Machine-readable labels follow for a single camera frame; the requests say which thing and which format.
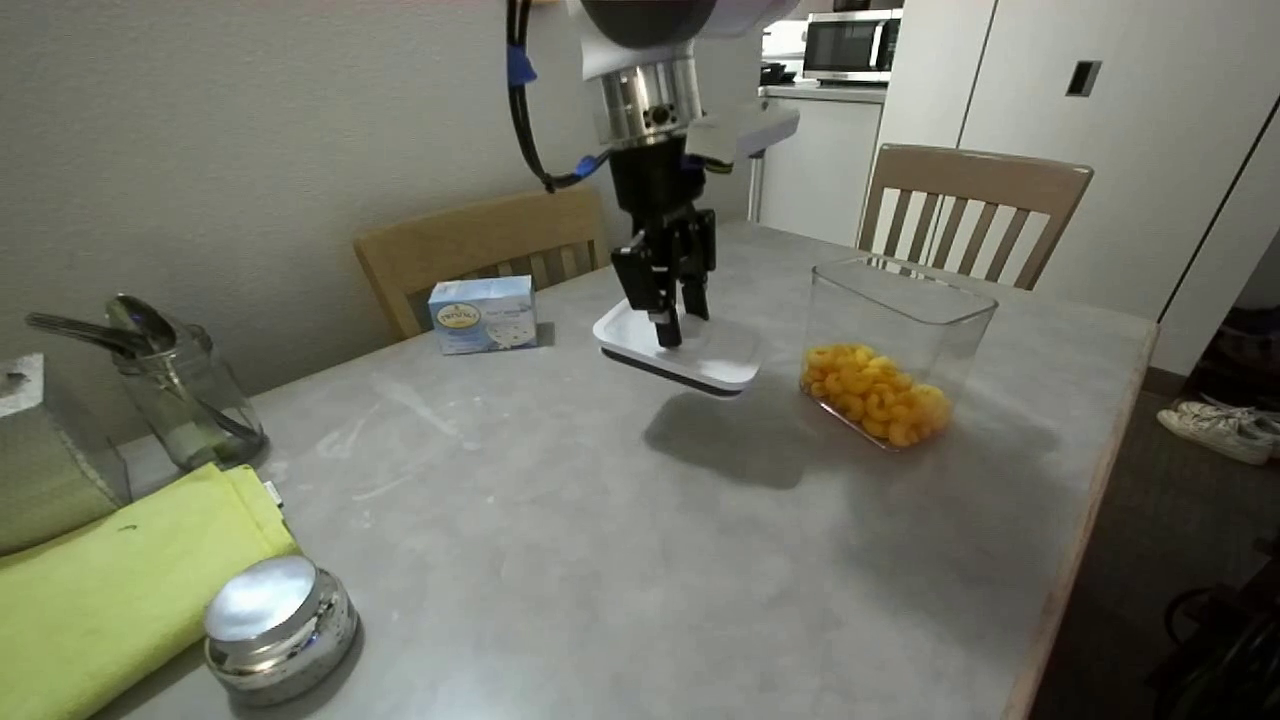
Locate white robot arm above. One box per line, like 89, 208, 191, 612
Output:
576, 0, 799, 349

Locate microwave oven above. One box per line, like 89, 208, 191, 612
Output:
806, 7, 903, 81

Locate green cloth napkin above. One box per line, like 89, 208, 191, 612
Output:
0, 466, 296, 720

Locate clear glass utensil jar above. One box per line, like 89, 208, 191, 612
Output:
117, 323, 269, 468

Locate shiny metal round tin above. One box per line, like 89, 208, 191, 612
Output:
204, 558, 361, 709

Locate wooden chair at table end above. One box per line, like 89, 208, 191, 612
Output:
855, 144, 1094, 288

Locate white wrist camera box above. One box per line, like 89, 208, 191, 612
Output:
689, 105, 799, 168

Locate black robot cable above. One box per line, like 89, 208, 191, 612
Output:
499, 0, 616, 197

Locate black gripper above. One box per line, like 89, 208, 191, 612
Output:
608, 137, 718, 349

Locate dark metal utensils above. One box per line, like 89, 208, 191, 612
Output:
27, 294, 176, 360

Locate clear plastic storage container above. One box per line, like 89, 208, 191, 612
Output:
799, 258, 996, 417

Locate white kitchen cabinet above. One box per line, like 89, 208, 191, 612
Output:
755, 87, 882, 250

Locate light blue tea box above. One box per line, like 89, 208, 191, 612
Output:
428, 277, 538, 355

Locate yellow cereal puffs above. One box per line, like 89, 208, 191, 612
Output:
799, 345, 952, 447

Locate white container lid with button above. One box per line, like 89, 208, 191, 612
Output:
591, 300, 762, 396

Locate wooden chair by wall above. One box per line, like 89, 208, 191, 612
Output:
355, 187, 608, 335

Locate white sneaker on floor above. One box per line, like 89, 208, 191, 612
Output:
1155, 401, 1280, 466

